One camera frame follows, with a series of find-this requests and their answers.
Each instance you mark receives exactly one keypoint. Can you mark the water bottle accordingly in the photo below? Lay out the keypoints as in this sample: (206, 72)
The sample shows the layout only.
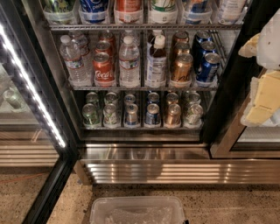
(81, 40)
(129, 63)
(134, 34)
(71, 55)

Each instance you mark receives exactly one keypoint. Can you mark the steel fridge base grille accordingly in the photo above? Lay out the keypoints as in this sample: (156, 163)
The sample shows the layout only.
(166, 164)

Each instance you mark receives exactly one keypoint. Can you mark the copper soda can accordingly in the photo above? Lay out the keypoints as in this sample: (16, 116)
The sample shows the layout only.
(180, 36)
(179, 48)
(182, 67)

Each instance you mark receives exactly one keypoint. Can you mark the front copper soda can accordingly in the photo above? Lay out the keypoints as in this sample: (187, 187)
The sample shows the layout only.
(182, 67)

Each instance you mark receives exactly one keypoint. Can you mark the front copper can bottom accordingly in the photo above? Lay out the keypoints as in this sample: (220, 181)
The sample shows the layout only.
(172, 117)

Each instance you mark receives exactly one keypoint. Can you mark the front green can bottom shelf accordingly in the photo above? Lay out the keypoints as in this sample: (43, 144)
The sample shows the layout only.
(91, 118)

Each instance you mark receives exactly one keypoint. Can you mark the right fridge door frame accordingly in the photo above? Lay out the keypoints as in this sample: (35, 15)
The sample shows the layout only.
(241, 139)

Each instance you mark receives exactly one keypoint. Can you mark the rear silver blue can bottom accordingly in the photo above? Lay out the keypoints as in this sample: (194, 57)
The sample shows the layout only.
(129, 99)

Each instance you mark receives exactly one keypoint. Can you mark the rear brown tea bottle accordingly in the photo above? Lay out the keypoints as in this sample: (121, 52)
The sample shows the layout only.
(152, 36)

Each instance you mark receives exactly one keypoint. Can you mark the front white green can bottom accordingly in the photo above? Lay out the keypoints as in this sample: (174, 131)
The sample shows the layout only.
(110, 115)

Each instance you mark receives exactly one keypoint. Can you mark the front middle water bottle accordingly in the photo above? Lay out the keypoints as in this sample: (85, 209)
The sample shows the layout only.
(129, 63)

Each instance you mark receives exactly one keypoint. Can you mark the front brown tea bottle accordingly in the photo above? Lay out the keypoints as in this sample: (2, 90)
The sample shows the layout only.
(156, 63)

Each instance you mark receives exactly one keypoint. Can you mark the red coke can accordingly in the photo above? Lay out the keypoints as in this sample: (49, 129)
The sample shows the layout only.
(108, 36)
(103, 46)
(103, 70)

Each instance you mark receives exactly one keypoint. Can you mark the front left water bottle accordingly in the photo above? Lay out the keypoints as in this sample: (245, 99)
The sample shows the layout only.
(71, 55)

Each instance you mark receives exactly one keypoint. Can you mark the rear middle water bottle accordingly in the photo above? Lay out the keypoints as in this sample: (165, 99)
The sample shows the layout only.
(134, 34)

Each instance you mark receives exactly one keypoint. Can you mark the brown tea bottle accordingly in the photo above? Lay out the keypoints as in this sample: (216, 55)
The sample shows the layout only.
(152, 36)
(156, 63)

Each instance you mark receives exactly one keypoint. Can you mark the rear copper soda can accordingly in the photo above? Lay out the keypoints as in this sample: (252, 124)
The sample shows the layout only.
(180, 36)

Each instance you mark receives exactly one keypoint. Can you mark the green can top shelf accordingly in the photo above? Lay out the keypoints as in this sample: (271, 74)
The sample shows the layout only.
(60, 12)

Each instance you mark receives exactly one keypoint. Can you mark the front silver blue can bottom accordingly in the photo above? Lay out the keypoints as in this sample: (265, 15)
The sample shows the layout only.
(131, 115)

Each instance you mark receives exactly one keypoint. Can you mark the open glass fridge door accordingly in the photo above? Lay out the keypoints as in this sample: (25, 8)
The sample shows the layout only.
(35, 131)

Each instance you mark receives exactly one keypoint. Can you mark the front pale can bottom right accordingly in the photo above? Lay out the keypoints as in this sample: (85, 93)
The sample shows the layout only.
(192, 116)

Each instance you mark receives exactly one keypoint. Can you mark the clear plastic bin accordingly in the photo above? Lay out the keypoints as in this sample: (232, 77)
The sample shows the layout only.
(137, 210)

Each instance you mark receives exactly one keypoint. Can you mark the green can shelf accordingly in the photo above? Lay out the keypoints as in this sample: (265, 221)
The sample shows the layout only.
(91, 118)
(60, 12)
(93, 98)

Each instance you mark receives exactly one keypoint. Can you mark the red can top shelf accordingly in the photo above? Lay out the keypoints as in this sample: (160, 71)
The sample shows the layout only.
(128, 11)

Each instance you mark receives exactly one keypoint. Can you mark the rear copper can bottom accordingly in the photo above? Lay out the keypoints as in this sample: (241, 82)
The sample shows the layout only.
(172, 98)

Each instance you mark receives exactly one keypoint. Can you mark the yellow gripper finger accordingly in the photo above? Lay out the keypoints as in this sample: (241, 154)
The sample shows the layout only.
(264, 99)
(250, 48)

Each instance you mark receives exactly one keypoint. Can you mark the blue pepsi can top shelf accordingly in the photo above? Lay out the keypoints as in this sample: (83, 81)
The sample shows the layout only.
(93, 11)

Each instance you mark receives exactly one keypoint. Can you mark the rear blue pepsi can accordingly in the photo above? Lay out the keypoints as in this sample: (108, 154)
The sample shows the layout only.
(201, 36)

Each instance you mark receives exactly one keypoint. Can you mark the blue orange can top shelf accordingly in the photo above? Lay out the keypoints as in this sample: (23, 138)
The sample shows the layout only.
(196, 11)

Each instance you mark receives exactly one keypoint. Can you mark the rear pale can bottom right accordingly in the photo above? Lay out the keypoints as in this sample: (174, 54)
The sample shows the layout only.
(190, 98)

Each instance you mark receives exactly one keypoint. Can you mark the silver blue can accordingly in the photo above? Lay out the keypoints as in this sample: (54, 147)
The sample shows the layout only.
(131, 115)
(129, 99)

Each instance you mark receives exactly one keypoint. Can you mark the pale can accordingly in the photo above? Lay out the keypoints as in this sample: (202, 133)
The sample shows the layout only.
(190, 98)
(192, 116)

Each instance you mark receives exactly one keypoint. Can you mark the front blue pepsi can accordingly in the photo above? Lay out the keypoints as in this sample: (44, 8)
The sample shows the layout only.
(207, 69)

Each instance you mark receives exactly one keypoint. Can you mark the rear left water bottle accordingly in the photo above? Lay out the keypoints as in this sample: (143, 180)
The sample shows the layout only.
(81, 40)

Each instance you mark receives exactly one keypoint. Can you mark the rear green can bottom shelf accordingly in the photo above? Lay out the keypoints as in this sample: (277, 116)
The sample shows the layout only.
(93, 98)

